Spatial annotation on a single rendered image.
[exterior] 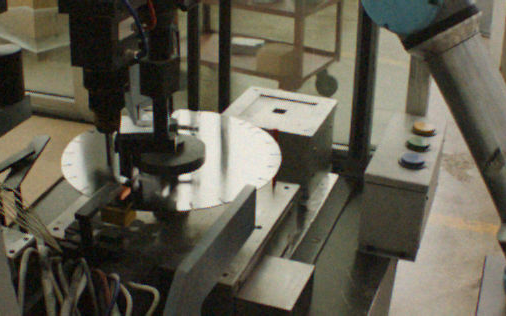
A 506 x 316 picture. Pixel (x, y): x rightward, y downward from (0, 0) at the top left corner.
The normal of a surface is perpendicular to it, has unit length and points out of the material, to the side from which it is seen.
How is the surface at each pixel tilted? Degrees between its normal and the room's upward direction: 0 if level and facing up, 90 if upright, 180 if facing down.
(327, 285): 0
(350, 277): 0
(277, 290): 0
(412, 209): 90
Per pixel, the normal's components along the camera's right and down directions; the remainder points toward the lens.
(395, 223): -0.36, 0.42
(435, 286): 0.02, -0.89
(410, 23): -0.65, 0.24
